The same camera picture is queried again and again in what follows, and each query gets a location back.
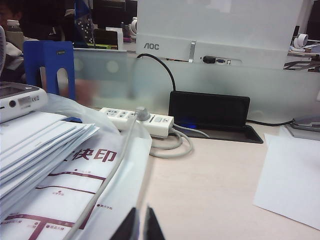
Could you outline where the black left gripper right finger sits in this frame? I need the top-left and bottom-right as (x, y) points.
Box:
(145, 204), (166, 240)

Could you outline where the white power strip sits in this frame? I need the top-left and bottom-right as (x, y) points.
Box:
(99, 106), (175, 139)

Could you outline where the thin black desk cable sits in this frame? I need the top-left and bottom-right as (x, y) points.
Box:
(247, 118), (294, 126)

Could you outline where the white electronic device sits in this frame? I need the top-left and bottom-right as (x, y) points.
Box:
(0, 81), (49, 124)

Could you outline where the blue patterned flag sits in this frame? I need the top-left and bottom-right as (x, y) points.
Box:
(73, 0), (97, 47)

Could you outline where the white paper sheet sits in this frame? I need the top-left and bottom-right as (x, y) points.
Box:
(252, 133), (320, 230)

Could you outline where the black flip-up desk socket box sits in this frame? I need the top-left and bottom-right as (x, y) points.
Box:
(168, 90), (265, 145)

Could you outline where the black monitor cable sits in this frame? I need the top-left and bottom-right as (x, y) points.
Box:
(136, 53), (177, 93)

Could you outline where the plain water bottle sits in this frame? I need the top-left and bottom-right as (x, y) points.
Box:
(6, 19), (24, 42)

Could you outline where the translucent printed plastic bag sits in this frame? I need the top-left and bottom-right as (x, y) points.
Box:
(0, 92), (153, 240)

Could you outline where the frosted glass desk partition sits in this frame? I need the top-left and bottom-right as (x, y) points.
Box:
(72, 47), (320, 118)

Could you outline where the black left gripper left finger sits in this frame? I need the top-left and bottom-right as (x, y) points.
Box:
(116, 206), (138, 240)

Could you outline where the grey stapler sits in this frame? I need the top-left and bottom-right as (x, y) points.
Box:
(291, 115), (320, 133)

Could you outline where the white paper stack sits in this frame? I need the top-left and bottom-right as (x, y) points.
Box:
(0, 111), (101, 208)

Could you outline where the grey power strip cable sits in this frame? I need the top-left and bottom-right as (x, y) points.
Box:
(149, 123), (210, 159)

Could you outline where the white desk fan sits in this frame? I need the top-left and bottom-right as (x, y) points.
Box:
(128, 16), (138, 38)
(294, 33), (310, 48)

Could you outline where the white AOC monitor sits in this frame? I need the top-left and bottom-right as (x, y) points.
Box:
(136, 0), (301, 70)

